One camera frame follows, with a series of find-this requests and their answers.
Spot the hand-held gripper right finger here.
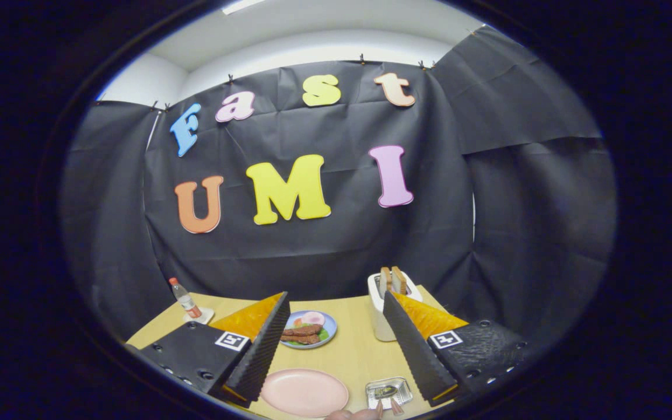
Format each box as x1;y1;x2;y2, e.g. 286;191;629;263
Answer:
383;290;529;408

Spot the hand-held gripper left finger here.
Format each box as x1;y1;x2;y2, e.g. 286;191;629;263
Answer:
126;290;291;409

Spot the fork with pink handle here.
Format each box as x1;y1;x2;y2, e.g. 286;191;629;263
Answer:
383;385;405;416

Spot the clear square container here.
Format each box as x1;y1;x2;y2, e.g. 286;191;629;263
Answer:
365;377;414;411

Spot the white toaster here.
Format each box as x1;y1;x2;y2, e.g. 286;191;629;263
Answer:
367;272;424;342

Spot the pink round plate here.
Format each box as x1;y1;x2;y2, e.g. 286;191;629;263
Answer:
260;368;349;418

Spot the white square coaster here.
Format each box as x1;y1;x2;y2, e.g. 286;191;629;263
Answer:
183;307;215;325

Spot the blue round plate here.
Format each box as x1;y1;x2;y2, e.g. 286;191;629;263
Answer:
281;310;338;349

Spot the clear plastic water bottle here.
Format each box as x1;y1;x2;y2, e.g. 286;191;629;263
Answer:
169;277;202;320

